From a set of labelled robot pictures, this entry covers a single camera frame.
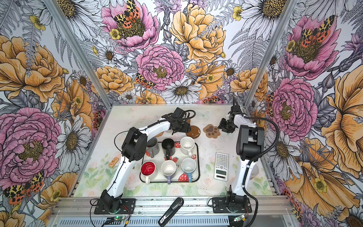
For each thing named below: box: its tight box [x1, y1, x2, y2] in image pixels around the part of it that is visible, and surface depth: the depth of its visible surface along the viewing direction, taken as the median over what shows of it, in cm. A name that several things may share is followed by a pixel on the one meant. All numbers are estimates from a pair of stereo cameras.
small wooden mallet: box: [108, 154, 122, 168], surface depth 91 cm
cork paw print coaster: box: [202, 123, 221, 139], surface depth 107 cm
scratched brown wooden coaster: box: [185, 125, 201, 139], surface depth 106 cm
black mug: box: [161, 138, 176, 161], surface depth 91 cm
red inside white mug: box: [139, 160, 156, 185], surface depth 83 cm
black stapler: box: [157, 197, 185, 227], surface depth 71 cm
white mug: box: [180, 136, 196, 158], surface depth 92 cm
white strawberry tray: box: [139, 141, 201, 185], surface depth 86 cm
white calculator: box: [213, 151, 229, 182], surface depth 89 cm
